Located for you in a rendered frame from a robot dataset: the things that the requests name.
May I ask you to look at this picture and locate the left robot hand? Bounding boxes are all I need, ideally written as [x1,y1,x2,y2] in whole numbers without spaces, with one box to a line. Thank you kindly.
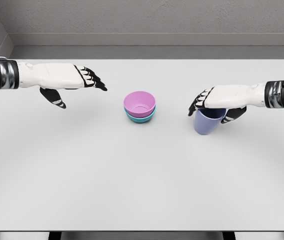
[33,62,108,110]

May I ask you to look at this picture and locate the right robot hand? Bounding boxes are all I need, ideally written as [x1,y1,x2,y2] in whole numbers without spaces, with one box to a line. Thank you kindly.
[187,84,252,125]

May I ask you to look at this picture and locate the teal bowl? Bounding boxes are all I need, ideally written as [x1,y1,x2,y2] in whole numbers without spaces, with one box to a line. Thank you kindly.
[124,106,157,124]

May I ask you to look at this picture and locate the lavender blue cup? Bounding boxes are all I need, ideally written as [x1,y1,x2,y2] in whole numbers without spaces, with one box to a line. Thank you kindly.
[193,108,227,136]

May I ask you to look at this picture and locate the pink bowl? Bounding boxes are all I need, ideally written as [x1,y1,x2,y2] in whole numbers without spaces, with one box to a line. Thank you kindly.
[123,91,157,117]

